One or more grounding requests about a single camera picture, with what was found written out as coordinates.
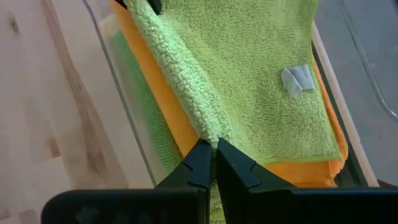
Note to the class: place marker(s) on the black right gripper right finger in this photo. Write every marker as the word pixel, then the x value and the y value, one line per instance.
pixel 280 208

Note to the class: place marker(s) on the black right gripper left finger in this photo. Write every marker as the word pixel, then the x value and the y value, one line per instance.
pixel 140 208

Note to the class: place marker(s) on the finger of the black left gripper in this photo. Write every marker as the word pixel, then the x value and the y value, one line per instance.
pixel 119 2
pixel 156 5

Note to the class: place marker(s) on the orange microfiber towel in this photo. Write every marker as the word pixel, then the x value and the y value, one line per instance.
pixel 161 93

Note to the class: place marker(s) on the lime green microfiber towel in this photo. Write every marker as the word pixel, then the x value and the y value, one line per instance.
pixel 242 77

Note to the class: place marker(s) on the clear plastic bin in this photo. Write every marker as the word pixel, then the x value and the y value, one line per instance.
pixel 124 93

